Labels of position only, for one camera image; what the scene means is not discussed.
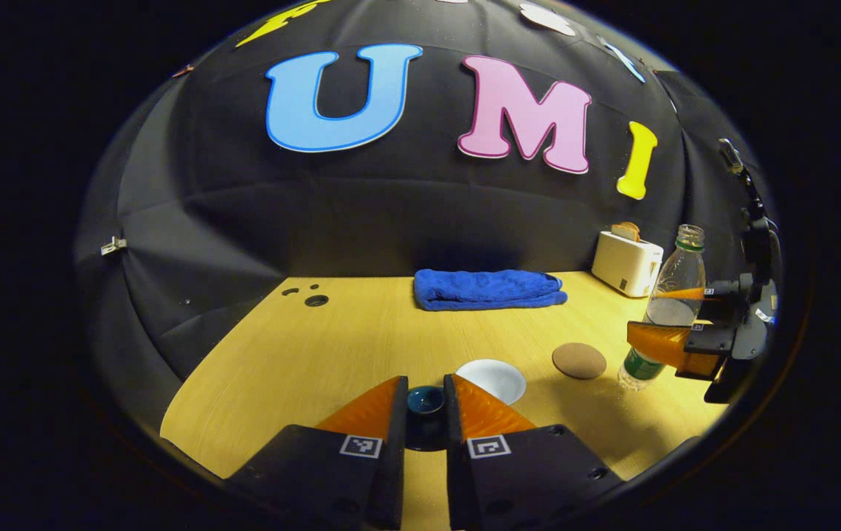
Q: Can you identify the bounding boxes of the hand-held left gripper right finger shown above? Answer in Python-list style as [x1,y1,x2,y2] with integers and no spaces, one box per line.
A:
[443,373,624,531]

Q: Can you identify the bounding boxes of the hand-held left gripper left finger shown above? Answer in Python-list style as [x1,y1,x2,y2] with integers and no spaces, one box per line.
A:
[225,375,410,531]

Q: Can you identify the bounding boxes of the clear plastic water bottle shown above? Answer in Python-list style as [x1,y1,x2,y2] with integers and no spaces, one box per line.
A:
[617,224,707,392]

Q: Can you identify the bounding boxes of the round cork coaster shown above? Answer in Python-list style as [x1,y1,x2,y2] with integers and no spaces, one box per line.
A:
[552,342,607,381]

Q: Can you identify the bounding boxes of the white toaster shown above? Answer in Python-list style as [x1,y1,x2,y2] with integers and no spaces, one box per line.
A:
[592,230,664,298]

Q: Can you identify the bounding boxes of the folded blue towel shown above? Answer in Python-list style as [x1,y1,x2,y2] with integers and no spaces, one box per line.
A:
[413,268,569,312]

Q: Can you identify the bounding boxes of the black backdrop cloth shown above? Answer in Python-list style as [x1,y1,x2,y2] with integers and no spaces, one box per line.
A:
[74,0,775,436]

